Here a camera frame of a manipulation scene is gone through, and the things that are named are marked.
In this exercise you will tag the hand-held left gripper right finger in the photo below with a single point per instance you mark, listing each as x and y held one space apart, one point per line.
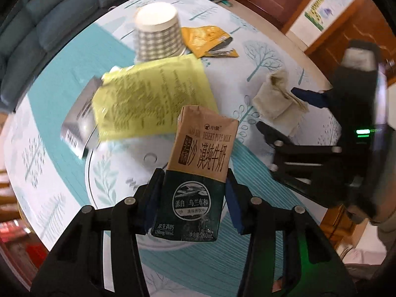
235 210

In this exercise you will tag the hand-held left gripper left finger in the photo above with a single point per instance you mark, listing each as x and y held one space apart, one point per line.
151 201

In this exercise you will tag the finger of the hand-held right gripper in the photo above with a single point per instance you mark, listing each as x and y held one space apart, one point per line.
309 96
297 157

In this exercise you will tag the beige tissue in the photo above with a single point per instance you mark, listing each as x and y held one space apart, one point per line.
275 102

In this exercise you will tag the brown and green milk carton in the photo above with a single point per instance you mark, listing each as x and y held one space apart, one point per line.
201 154

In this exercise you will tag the white tree print tablecloth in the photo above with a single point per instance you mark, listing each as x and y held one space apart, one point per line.
241 37

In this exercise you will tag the yellow printed packet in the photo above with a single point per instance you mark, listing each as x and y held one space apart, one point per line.
148 99

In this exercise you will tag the orange snack wrapper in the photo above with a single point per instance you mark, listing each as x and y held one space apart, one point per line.
201 38

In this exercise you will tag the grey checkered paper cup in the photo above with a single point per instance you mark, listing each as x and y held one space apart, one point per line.
157 34

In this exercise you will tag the dark blue sofa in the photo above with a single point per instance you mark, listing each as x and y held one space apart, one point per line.
37 27

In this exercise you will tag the wall poster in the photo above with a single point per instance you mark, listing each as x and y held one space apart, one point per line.
331 3

